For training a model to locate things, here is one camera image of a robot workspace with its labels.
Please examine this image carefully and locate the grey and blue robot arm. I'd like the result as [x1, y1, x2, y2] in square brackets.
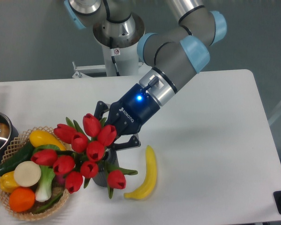
[64, 0, 227, 151]

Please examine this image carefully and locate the red tulip bouquet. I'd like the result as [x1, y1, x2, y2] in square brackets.
[30, 113, 139, 200]

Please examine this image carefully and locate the dark grey ribbed vase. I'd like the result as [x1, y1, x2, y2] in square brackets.
[92, 150, 119, 187]

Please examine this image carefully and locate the woven wicker basket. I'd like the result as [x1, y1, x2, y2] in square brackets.
[0, 126, 69, 221]

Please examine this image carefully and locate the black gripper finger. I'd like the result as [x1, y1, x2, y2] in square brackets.
[94, 101, 110, 120]
[107, 135, 141, 151]

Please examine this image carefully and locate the yellow bell pepper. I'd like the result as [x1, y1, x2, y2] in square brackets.
[0, 171, 20, 193]

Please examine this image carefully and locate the green bok choy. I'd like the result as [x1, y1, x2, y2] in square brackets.
[31, 144, 59, 202]

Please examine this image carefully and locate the yellow squash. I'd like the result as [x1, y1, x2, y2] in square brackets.
[29, 130, 66, 150]

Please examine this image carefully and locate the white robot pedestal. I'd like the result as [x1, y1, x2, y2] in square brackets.
[72, 13, 158, 79]

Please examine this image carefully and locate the orange fruit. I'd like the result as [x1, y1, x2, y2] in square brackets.
[9, 187, 35, 212]

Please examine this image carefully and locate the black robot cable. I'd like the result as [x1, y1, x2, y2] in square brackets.
[109, 37, 121, 77]

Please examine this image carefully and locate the green chili pepper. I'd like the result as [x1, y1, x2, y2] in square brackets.
[32, 192, 63, 214]

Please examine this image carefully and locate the yellow banana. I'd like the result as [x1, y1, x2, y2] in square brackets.
[124, 145, 157, 200]

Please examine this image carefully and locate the white round radish slice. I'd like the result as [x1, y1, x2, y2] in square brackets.
[14, 161, 41, 187]

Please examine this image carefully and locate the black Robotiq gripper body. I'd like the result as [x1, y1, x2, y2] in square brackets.
[106, 84, 160, 136]

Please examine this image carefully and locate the green cucumber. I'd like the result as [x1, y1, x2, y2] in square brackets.
[0, 141, 35, 177]

